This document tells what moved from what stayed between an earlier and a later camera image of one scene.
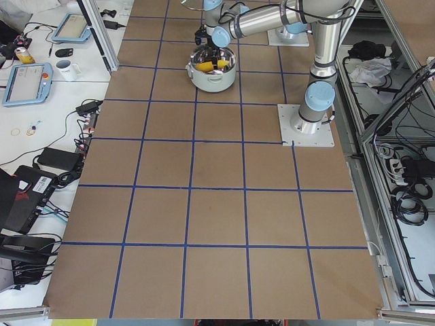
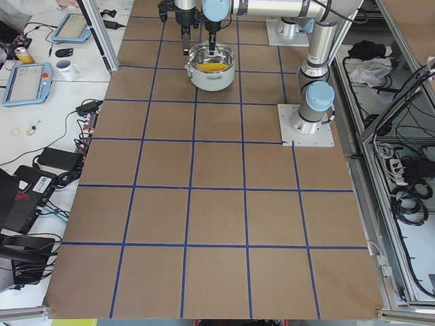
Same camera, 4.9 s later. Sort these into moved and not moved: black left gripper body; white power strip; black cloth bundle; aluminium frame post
Moved: black left gripper body
Not moved: aluminium frame post; white power strip; black cloth bundle
